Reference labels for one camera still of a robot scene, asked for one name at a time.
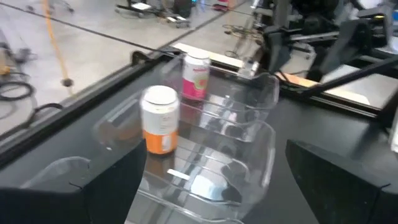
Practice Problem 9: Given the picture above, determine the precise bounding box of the orange extension cable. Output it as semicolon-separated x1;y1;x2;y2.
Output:
42;0;75;96

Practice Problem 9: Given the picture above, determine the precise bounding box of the thin black floor cable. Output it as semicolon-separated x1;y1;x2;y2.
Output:
27;102;65;125

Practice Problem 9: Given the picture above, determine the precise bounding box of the black coiled cable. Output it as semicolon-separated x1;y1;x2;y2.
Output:
0;80;35;102

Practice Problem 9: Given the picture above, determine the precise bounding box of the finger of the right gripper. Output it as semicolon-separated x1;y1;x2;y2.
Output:
264;24;293;73
307;18;373;82

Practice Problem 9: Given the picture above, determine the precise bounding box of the low equipment cart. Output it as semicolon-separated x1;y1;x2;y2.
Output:
114;0;192;29

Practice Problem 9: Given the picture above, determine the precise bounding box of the thin wire tangle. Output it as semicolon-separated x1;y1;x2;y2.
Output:
222;24;265;44

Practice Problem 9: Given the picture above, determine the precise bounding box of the pink bottle white cap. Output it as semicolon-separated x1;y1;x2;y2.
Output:
181;49;211;101

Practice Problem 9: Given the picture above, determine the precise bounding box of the orange bottle white cap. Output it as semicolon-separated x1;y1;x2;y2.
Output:
139;85;181;156

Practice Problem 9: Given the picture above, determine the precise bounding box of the clear plastic bin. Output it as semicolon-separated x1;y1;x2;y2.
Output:
92;88;277;220
20;155;246;224
160;55;280;142

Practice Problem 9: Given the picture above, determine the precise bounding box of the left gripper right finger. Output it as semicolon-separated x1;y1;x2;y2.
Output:
285;139;398;224

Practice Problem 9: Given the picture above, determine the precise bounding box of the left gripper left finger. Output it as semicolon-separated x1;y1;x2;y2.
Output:
0;139;148;224

